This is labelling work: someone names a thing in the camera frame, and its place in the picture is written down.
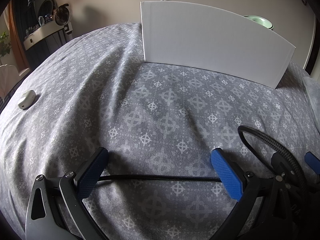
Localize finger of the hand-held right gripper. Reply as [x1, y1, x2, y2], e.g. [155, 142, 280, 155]
[305, 151, 320, 175]
[271, 152, 288, 175]

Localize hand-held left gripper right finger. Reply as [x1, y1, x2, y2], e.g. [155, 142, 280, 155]
[210, 147, 293, 240]

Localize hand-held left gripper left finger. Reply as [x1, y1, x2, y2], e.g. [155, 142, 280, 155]
[25, 147, 109, 240]

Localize black braided cable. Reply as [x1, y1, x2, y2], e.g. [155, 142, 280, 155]
[96, 125, 309, 198]

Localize grey patterned blanket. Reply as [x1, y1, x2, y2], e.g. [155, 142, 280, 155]
[0, 21, 320, 240]

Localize grey pillow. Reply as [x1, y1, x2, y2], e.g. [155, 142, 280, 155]
[302, 76, 320, 115]

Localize white earbuds case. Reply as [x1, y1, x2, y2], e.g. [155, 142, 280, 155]
[17, 90, 37, 110]

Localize white lampshade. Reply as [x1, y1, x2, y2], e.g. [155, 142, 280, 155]
[0, 64, 20, 100]

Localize white cardboard box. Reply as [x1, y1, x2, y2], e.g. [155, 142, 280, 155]
[140, 1, 296, 90]

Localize pale green bowl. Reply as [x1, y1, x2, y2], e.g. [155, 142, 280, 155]
[244, 15, 274, 31]

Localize cream curved shelf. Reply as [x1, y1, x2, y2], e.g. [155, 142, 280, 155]
[23, 21, 73, 50]

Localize orange curtain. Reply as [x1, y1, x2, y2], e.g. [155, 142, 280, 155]
[5, 0, 30, 68]

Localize green potted plant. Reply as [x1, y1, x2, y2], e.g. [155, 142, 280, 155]
[0, 31, 12, 58]

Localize round desk fan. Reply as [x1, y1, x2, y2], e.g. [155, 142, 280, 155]
[54, 3, 71, 27]

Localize round dark mirror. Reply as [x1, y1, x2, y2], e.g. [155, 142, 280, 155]
[38, 0, 57, 22]

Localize white door frame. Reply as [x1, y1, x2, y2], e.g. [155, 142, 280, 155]
[303, 11, 317, 71]

